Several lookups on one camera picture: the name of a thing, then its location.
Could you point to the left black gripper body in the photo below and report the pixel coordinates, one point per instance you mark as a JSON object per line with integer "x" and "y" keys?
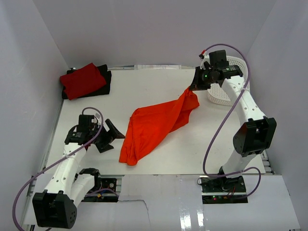
{"x": 103, "y": 137}

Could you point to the folded black t shirt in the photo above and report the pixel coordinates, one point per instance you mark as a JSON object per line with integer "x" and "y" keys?
{"x": 107, "y": 79}

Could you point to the folded red t shirt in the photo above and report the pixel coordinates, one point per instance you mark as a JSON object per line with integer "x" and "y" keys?
{"x": 81, "y": 80}

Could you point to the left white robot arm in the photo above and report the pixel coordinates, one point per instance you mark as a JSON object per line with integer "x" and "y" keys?
{"x": 56, "y": 206}

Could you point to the orange t shirt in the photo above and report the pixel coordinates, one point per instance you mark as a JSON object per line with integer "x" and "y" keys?
{"x": 148, "y": 126}

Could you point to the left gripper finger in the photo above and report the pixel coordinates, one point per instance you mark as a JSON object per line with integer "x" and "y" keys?
{"x": 113, "y": 133}
{"x": 103, "y": 146}

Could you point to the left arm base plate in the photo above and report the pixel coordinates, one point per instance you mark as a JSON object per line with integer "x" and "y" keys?
{"x": 103, "y": 191}

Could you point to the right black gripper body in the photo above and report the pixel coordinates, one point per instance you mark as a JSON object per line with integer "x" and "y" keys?
{"x": 210, "y": 74}

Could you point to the white label strip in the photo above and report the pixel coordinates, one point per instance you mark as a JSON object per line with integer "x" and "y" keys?
{"x": 156, "y": 67}

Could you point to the white plastic basket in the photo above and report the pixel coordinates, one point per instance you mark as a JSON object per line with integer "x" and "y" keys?
{"x": 216, "y": 94}

